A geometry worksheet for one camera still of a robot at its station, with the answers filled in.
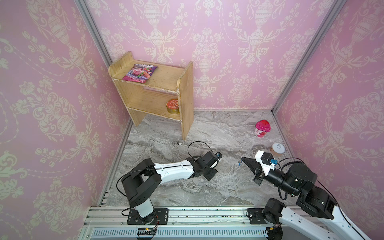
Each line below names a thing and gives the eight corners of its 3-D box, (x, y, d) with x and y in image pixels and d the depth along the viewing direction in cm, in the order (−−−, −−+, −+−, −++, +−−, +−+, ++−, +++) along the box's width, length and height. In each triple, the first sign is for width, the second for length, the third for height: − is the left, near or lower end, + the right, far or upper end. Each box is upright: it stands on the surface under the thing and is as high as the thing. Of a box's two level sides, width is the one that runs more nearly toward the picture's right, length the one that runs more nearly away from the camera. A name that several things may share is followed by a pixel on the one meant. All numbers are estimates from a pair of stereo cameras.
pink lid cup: (253, 138, 106) (259, 129, 98) (251, 129, 112) (255, 119, 103) (265, 138, 106) (271, 129, 98) (262, 129, 112) (268, 119, 103)
